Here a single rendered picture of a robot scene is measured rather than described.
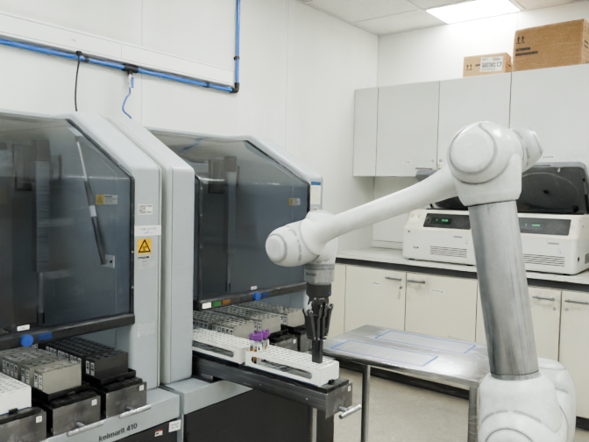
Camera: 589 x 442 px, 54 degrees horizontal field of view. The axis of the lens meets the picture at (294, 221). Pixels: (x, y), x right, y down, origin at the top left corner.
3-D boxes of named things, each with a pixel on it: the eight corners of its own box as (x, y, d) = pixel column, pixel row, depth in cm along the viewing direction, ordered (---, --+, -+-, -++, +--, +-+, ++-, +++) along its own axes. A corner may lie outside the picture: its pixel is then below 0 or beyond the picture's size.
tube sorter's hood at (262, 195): (109, 292, 223) (110, 127, 220) (223, 276, 270) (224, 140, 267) (200, 311, 191) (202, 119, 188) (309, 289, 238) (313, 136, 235)
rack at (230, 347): (179, 350, 202) (179, 332, 202) (200, 345, 210) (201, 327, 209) (239, 367, 183) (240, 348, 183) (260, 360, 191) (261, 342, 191)
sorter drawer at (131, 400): (-8, 367, 200) (-8, 341, 199) (31, 359, 211) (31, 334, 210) (115, 424, 154) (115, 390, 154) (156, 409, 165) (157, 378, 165)
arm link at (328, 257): (312, 260, 176) (289, 264, 165) (314, 209, 175) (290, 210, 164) (344, 262, 170) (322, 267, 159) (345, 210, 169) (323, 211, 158)
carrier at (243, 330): (251, 336, 216) (251, 320, 216) (254, 338, 215) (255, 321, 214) (229, 342, 207) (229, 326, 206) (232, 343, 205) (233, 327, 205)
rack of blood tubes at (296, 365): (244, 368, 182) (244, 349, 182) (265, 362, 190) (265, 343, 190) (319, 390, 164) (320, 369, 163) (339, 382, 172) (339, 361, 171)
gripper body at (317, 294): (317, 279, 175) (316, 310, 175) (300, 282, 168) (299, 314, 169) (337, 282, 170) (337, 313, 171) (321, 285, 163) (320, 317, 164)
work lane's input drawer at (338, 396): (167, 368, 203) (168, 343, 203) (197, 360, 214) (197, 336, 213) (338, 424, 158) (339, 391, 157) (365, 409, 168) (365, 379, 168)
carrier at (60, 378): (77, 383, 161) (77, 361, 160) (81, 384, 159) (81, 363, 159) (38, 394, 152) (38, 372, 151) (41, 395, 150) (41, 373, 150)
